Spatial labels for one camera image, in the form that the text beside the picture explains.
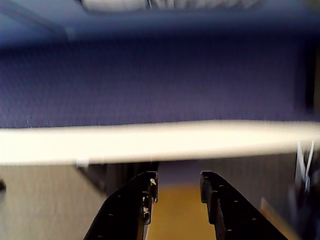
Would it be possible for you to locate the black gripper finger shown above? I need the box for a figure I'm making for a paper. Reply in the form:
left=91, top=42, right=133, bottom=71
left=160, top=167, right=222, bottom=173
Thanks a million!
left=199, top=170, right=289, bottom=240
left=83, top=171, right=159, bottom=240

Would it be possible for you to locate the blue cabinet panel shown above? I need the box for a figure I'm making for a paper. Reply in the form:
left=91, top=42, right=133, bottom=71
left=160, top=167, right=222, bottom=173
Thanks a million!
left=0, top=0, right=320, bottom=51

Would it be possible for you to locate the wooden sign plate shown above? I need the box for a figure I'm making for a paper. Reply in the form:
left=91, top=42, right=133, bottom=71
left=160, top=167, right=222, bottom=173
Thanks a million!
left=260, top=196, right=302, bottom=240

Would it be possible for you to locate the yellow wooden board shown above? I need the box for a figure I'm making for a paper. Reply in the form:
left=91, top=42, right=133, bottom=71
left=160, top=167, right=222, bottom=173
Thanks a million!
left=147, top=184, right=219, bottom=240

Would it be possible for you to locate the black bar object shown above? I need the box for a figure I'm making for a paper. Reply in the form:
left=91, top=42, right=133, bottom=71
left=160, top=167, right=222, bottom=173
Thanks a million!
left=0, top=178, right=8, bottom=200

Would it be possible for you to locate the purple woven mat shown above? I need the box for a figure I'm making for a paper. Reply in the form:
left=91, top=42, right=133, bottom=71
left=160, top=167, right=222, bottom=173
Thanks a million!
left=0, top=37, right=320, bottom=130

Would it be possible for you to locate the black white dish rack sticker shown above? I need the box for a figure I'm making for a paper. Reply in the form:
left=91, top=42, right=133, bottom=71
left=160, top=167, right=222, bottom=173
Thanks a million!
left=79, top=0, right=253, bottom=13

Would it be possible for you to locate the white cable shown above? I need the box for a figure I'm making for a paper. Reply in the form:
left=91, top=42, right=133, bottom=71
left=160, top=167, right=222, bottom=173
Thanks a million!
left=295, top=140, right=316, bottom=187

